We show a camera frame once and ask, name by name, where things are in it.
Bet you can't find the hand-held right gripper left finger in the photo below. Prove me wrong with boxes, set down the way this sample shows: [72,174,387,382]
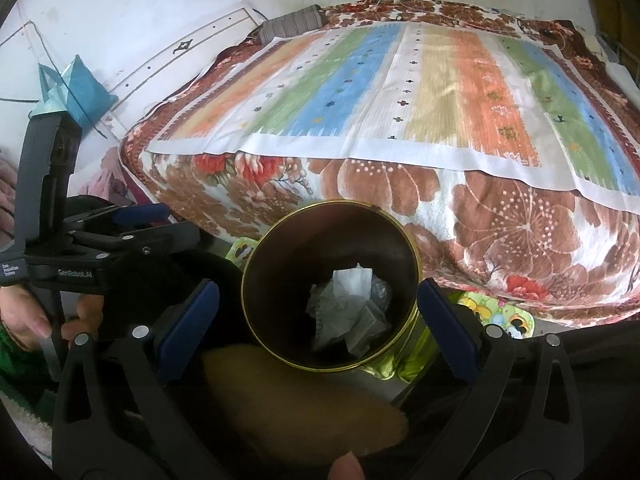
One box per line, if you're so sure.
[52,280,228,480]

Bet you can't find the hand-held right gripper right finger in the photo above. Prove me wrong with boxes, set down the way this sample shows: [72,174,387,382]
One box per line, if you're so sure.
[416,277,586,480]

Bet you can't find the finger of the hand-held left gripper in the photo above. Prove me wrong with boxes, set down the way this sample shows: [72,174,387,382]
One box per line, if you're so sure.
[67,203,171,234]
[80,222,201,269]

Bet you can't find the pale green packet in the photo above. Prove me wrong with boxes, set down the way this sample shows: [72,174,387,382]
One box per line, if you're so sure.
[345,305,393,356]

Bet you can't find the gold metal bin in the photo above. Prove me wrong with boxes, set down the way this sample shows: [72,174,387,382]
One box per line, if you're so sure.
[241,200,436,383]

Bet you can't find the person's left forearm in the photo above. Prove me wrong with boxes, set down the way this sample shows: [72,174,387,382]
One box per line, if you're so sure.
[0,325,56,411]

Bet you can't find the person's left hand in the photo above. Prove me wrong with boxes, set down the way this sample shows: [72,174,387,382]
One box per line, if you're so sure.
[0,285,103,347]

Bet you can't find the pink cloth pile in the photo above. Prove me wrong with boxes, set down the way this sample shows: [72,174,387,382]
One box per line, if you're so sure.
[75,150,131,206]

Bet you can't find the colourful cartoon floor mat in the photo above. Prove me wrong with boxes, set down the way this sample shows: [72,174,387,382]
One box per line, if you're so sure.
[457,290,536,341]

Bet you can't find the tan fuzzy cloth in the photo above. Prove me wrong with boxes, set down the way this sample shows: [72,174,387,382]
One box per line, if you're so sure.
[200,345,410,480]

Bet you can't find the white painted headboard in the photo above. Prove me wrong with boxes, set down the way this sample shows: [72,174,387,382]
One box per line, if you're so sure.
[100,7,266,131]

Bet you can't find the person's bare toe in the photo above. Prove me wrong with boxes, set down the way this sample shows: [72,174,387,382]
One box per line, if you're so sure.
[327,451,366,480]

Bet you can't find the striped pastel mat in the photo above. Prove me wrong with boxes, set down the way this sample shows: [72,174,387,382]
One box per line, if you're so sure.
[147,22,640,211]

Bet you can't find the grey striped pillow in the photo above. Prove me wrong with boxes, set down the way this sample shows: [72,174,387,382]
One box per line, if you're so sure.
[257,5,326,43]

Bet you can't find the metal wire rack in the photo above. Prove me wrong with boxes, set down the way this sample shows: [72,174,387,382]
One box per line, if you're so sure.
[595,30,640,91]

